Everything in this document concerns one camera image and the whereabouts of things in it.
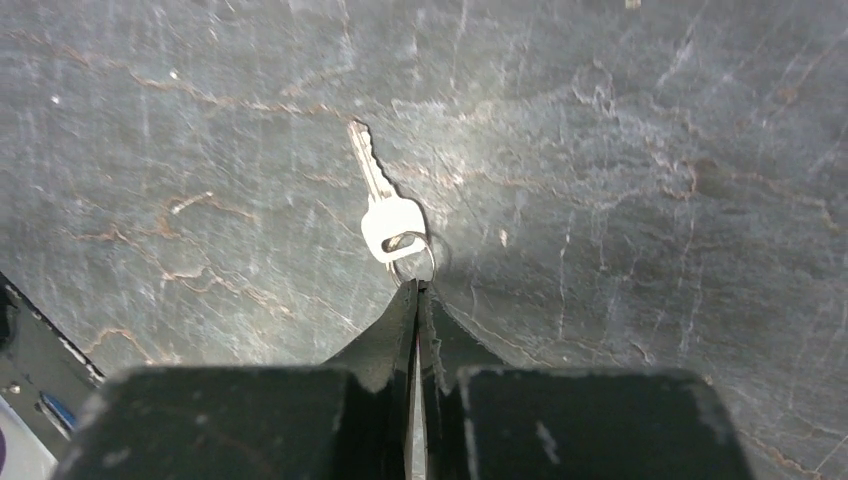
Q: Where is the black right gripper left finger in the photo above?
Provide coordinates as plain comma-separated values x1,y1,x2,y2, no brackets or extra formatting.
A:
56,281,419,479

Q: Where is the silver key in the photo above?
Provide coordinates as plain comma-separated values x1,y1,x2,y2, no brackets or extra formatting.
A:
347,120,426,263

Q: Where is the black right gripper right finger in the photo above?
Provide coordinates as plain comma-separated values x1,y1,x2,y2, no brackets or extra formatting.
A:
418,285,754,479

